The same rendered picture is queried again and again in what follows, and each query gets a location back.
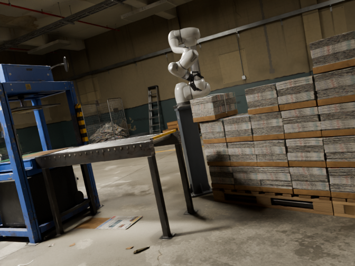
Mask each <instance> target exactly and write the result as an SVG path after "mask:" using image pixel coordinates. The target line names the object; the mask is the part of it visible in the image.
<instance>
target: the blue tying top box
mask: <svg viewBox="0 0 355 266"><path fill-rule="evenodd" d="M50 67H51V66H40V65H16V64H0V82H54V80H53V75H52V71H51V70H49V68H50Z"/></svg>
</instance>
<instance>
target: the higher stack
mask: <svg viewBox="0 0 355 266"><path fill-rule="evenodd" d="M310 51H311V57H312V61H313V65H314V66H313V68H316V67H320V66H323V65H328V64H332V63H337V62H341V61H346V60H351V59H355V31H351V32H346V33H342V34H339V35H335V36H332V37H328V38H325V39H322V40H318V41H315V42H312V43H310ZM321 73H322V74H321ZM316 74H318V75H315V76H314V78H315V86H316V91H317V96H318V100H320V99H327V98H334V97H341V96H348V95H353V94H355V65H353V66H348V67H345V68H340V69H335V70H330V71H325V72H320V73H316ZM318 108H319V109H318V110H319V114H320V118H321V126H322V127H321V128H322V131H325V130H340V129H355V101H350V102H342V103H334V104H326V105H321V106H320V107H318ZM323 140H324V148H325V153H326V158H327V162H355V135H345V136H326V137H324V138H323ZM328 170H329V176H330V189H331V191H332V192H342V193H355V167H329V168H328ZM332 204H333V209H334V216H342V217H350V218H355V199H350V198H337V197H333V198H332Z"/></svg>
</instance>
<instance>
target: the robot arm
mask: <svg viewBox="0 0 355 266"><path fill-rule="evenodd" d="M199 38H200V32H199V29H198V28H195V27H188V28H183V29H181V30H177V31H176V30H173V31H171V32H170V33H169V44H170V47H171V49H172V51H173V52H174V53H178V54H182V57H181V60H180V61H178V62H176V63H175V62H172V63H170V64H169V67H168V70H169V71H170V72H171V73H172V74H173V75H174V76H176V77H180V78H182V79H183V80H187V81H189V85H187V84H186V83H184V82H182V83H178V84H177V85H176V87H175V98H176V103H177V105H176V106H174V107H173V109H178V108H184V107H189V106H191V105H190V100H191V99H196V98H201V97H204V96H206V95H208V94H209V93H210V85H209V84H208V83H207V82H205V80H204V79H203V78H204V77H203V76H201V72H200V66H199V60H198V57H199V54H198V52H197V47H196V44H197V40H198V39H199ZM180 43H184V45H185V46H186V48H185V47H178V46H179V44H180ZM189 67H190V69H191V72H189V71H188V70H187V69H188V68H189Z"/></svg>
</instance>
